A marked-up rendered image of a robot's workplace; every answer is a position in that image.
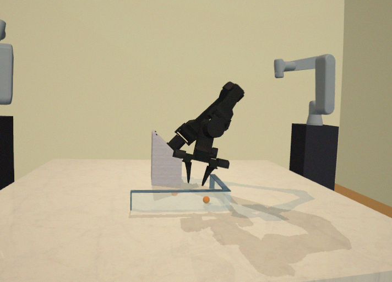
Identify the low clear corner walls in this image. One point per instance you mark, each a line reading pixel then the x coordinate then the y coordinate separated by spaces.
pixel 182 200

